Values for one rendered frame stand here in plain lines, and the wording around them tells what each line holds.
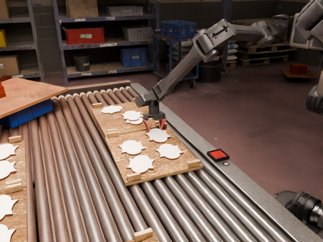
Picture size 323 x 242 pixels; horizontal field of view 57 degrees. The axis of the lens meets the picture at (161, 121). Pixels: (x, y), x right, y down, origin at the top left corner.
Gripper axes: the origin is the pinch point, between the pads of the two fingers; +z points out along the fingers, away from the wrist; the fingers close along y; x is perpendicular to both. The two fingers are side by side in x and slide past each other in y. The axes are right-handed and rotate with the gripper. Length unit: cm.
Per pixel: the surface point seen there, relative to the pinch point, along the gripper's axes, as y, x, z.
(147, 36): 149, 414, -44
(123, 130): -14.6, 9.2, 0.6
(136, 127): -6.7, 10.2, 0.2
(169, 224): -19, -59, 13
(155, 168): -11.6, -30.1, 6.6
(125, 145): -18.6, -7.9, 2.5
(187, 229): -14, -63, 14
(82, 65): 25, 425, 2
